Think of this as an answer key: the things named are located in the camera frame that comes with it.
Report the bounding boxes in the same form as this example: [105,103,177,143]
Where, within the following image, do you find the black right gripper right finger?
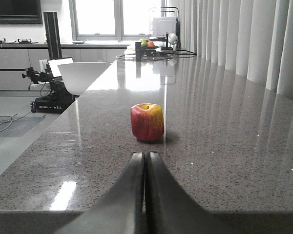
[146,152,237,234]

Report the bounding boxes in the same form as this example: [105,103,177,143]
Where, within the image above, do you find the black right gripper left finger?
[55,152,145,234]

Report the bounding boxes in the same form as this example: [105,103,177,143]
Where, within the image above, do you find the red yellow apple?
[130,103,165,141]

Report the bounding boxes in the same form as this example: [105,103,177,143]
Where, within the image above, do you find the green apple in bowl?
[139,39,147,47]

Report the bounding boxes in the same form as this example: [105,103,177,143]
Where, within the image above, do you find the white round chair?
[58,62,111,96]

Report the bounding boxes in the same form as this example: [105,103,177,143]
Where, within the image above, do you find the black fruit bowl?
[141,46,161,51]

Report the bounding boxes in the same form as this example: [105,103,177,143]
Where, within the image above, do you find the orange fruit in bowl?
[147,41,155,47]

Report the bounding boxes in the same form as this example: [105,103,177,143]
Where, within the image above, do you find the white mug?
[168,33,178,45]

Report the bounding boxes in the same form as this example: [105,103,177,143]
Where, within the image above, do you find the white microwave oven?
[150,17,177,38]

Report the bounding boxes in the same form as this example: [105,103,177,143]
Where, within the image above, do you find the grey kitchen cabinets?
[0,43,129,92]

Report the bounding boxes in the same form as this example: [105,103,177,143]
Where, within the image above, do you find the white curtain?
[166,0,293,100]

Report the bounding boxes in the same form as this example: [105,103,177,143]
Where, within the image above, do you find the black vertical column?
[43,12,62,59]

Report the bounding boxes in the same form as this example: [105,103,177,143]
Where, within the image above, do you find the black cables on counter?
[115,50,198,61]

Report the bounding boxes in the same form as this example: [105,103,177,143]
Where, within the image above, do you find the grey floor cable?
[0,111,32,142]

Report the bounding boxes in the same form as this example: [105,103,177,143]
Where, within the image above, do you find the black wire rack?
[148,7,180,51]

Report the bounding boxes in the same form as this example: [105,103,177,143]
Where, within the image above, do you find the wall-mounted black television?
[0,0,42,24]

